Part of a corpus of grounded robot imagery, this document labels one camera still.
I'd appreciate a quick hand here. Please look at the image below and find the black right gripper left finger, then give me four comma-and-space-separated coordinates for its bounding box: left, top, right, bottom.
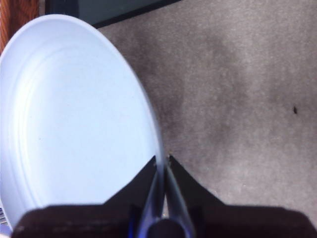
11, 155, 159, 238

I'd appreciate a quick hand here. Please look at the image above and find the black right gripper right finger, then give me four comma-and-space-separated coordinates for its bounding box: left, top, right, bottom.
165, 154, 317, 238

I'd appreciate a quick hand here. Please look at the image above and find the round blue plate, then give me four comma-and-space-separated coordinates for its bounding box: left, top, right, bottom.
0, 14, 166, 232

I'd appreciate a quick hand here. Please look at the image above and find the black flat tray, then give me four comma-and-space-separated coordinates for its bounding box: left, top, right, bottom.
45, 0, 187, 28

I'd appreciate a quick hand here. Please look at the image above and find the brown wicker basket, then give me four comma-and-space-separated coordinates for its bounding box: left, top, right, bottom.
0, 0, 41, 55

